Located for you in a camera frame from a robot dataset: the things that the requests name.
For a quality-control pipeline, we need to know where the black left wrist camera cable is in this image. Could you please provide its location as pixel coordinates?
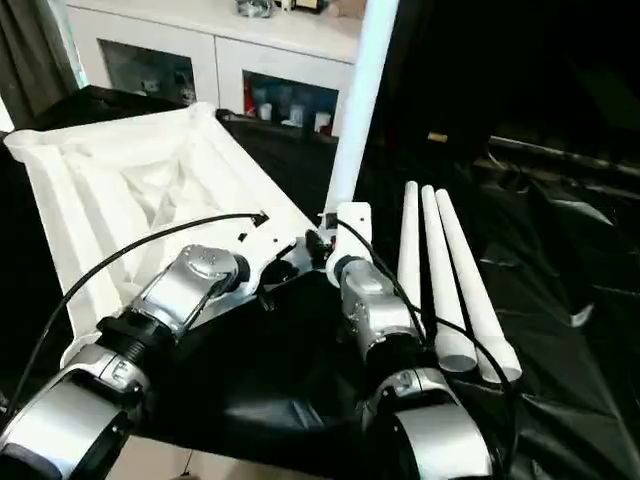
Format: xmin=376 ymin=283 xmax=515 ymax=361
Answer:
xmin=0 ymin=212 xmax=270 ymax=417

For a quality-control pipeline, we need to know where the grey ornament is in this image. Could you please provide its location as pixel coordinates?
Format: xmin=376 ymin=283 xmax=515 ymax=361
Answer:
xmin=234 ymin=0 xmax=277 ymax=19

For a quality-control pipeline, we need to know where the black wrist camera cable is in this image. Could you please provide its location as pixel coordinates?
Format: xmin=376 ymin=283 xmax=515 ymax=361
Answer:
xmin=0 ymin=212 xmax=270 ymax=417
xmin=327 ymin=214 xmax=520 ymax=480

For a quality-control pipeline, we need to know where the dark metal rod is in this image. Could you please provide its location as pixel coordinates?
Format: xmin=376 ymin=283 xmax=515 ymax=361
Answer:
xmin=489 ymin=135 xmax=640 ymax=177

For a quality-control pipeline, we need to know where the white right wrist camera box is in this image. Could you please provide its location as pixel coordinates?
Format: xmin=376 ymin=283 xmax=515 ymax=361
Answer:
xmin=322 ymin=202 xmax=374 ymax=290

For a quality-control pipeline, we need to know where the black plastic mat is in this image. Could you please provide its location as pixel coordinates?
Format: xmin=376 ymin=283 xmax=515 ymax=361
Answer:
xmin=0 ymin=84 xmax=640 ymax=480

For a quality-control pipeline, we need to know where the small white object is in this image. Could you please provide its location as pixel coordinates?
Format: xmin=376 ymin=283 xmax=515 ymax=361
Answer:
xmin=568 ymin=303 xmax=595 ymax=330

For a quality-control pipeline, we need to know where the white glass-door cabinet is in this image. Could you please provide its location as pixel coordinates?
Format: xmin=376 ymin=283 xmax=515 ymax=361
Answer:
xmin=64 ymin=0 xmax=372 ymax=136

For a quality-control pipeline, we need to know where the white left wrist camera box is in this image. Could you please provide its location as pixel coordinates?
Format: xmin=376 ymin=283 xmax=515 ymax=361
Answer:
xmin=234 ymin=219 xmax=302 ymax=301

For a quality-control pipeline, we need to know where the white plastic table leg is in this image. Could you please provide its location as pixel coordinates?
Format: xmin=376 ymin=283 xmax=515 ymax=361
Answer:
xmin=434 ymin=188 xmax=524 ymax=386
xmin=322 ymin=0 xmax=401 ymax=236
xmin=421 ymin=185 xmax=480 ymax=375
xmin=397 ymin=180 xmax=427 ymax=332

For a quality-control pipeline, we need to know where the white plastic table top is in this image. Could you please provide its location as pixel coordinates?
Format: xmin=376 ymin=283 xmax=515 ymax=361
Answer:
xmin=2 ymin=102 xmax=332 ymax=372

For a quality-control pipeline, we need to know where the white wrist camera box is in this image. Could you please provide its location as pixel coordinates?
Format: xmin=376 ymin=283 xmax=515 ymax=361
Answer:
xmin=234 ymin=219 xmax=302 ymax=301
xmin=322 ymin=202 xmax=374 ymax=290

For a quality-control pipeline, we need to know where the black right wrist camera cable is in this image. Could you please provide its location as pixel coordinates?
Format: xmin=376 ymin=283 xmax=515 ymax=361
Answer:
xmin=327 ymin=214 xmax=520 ymax=480

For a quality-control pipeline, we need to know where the grey curtain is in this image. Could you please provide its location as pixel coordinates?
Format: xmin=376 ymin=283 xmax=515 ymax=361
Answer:
xmin=0 ymin=0 xmax=84 ymax=126

